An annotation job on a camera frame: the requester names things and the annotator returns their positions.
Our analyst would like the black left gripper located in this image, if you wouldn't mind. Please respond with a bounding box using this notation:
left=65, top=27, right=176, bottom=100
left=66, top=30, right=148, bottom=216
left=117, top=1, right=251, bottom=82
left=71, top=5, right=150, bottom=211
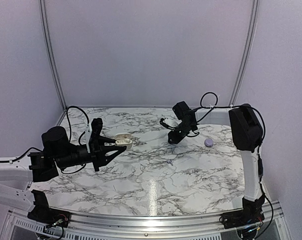
left=55, top=136, right=125, bottom=172

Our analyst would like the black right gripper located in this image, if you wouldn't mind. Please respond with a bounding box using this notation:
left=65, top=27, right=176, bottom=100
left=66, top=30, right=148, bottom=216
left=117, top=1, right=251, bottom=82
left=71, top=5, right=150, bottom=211
left=167, top=122, right=195, bottom=145

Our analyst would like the beige earbud charging case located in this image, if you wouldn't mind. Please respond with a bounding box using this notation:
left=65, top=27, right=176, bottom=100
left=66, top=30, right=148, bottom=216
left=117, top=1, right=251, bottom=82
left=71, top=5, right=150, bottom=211
left=114, top=132, right=133, bottom=150

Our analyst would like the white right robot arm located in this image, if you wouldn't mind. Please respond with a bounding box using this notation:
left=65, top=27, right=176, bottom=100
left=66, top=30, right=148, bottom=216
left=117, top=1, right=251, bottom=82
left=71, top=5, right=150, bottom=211
left=160, top=101, right=266, bottom=202

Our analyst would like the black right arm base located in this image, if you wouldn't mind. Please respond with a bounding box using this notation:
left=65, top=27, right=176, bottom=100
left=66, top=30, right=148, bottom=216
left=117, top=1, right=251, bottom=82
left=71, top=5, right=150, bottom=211
left=219, top=194, right=265, bottom=229

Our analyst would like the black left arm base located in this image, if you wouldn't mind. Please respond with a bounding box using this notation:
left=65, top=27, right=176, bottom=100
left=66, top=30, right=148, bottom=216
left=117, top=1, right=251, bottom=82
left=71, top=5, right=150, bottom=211
left=27, top=190, right=70, bottom=228

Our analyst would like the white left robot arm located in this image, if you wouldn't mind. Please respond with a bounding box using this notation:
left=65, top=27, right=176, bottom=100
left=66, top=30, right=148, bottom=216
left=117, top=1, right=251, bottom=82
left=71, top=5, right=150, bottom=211
left=0, top=126, right=127, bottom=223

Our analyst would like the lavender round charging case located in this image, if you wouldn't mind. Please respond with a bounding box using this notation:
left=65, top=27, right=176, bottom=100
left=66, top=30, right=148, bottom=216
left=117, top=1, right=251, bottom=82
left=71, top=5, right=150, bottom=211
left=204, top=138, right=214, bottom=148

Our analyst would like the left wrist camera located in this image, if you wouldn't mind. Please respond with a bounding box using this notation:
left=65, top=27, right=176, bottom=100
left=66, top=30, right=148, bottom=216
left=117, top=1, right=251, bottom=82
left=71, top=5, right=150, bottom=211
left=85, top=117, right=103, bottom=153

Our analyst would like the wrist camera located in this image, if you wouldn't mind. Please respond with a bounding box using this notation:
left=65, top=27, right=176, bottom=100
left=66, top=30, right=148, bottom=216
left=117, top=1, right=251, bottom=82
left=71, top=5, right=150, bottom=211
left=85, top=117, right=103, bottom=153
left=172, top=101, right=191, bottom=120

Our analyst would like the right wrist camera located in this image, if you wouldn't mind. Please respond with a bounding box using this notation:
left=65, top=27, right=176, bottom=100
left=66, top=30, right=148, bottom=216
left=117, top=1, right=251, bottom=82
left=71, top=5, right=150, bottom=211
left=172, top=101, right=191, bottom=120

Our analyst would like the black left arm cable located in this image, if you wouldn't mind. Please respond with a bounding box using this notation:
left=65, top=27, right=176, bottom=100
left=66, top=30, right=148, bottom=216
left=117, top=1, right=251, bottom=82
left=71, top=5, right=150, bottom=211
left=0, top=106, right=90, bottom=175

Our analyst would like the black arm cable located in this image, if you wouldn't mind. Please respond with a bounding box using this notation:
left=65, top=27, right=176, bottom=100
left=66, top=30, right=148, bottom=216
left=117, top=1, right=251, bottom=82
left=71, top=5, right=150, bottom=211
left=0, top=106, right=90, bottom=175
left=185, top=92, right=274, bottom=226

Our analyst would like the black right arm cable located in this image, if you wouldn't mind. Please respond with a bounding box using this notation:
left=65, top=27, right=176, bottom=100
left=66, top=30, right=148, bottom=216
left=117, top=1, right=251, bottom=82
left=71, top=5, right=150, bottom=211
left=185, top=92, right=274, bottom=226

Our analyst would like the left aluminium corner post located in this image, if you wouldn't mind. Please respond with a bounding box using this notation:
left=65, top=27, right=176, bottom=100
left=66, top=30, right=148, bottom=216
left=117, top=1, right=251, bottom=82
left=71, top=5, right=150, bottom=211
left=38, top=0, right=67, bottom=112

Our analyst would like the aluminium corner post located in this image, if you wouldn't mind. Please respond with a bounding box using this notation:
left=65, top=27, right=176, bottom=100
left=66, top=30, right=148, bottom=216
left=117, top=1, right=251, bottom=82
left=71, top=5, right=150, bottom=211
left=38, top=0, right=67, bottom=112
left=229, top=0, right=260, bottom=105

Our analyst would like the aluminium front frame rail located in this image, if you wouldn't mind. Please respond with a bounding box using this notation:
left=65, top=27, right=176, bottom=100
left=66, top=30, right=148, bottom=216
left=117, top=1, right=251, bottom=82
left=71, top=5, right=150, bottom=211
left=5, top=204, right=284, bottom=240

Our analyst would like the right aluminium corner post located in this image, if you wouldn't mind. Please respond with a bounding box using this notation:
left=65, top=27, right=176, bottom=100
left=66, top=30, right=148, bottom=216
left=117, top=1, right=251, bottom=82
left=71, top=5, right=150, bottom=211
left=229, top=0, right=260, bottom=105

